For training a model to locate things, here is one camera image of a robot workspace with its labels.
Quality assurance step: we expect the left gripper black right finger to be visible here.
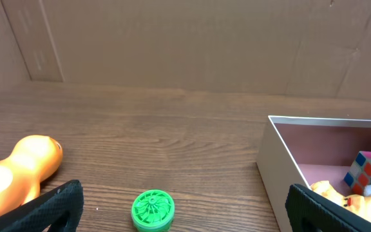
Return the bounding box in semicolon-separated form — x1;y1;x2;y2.
285;184;371;232

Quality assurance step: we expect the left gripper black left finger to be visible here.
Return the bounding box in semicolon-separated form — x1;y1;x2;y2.
0;180;84;232

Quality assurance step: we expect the white box pink interior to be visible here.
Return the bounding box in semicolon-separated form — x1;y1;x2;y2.
256;115;371;231

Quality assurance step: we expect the white plush duck toy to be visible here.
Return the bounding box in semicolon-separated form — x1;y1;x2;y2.
310;180;371;222

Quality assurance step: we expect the multicoloured puzzle cube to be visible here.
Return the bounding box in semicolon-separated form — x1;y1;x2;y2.
343;151;371;195

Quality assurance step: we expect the orange dinosaur figure toy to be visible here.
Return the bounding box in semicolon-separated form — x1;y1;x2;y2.
0;135;63;216

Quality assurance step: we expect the green round wheel toy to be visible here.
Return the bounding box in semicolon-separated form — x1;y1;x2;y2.
131;189;175;232

